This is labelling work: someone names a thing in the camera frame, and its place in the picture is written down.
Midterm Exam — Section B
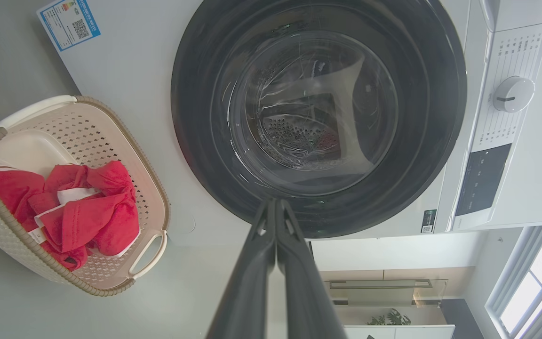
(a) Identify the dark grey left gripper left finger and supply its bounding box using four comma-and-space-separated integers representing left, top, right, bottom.
205, 198, 277, 339

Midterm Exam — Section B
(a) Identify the white cabinet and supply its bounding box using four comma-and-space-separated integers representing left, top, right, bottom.
344, 325, 455, 339

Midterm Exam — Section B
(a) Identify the blue energy label sticker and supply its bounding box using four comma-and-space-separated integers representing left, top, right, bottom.
37, 0, 101, 52

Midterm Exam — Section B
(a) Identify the round black glass washer door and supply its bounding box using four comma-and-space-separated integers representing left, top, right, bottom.
171, 0, 468, 238

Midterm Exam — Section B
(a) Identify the glass panel with metal frame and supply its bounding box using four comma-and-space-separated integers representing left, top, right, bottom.
325, 279, 448, 309

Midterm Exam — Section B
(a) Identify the small black QR sticker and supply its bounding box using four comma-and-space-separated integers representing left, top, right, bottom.
421, 210, 437, 234

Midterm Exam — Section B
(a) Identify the red garment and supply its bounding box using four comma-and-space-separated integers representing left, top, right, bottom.
0, 160, 141, 272

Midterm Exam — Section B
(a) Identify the white round control knob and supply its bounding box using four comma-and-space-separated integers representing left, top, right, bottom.
493, 76, 535, 113

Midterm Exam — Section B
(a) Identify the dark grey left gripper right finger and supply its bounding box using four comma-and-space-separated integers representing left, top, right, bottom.
275, 198, 349, 339

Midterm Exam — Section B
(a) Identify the black touch display panel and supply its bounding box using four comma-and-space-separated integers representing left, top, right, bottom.
454, 144, 512, 217

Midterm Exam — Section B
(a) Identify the cream perforated laundry basket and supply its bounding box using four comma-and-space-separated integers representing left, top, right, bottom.
0, 95, 171, 297

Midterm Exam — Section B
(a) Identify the white front-load washing machine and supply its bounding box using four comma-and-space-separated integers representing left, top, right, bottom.
36, 0, 542, 248

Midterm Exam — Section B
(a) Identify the green potted plant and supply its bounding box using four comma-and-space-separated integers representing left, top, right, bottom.
367, 308, 412, 326

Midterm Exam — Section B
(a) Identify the window with grey frame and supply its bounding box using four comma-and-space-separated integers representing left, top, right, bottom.
485, 224, 542, 339

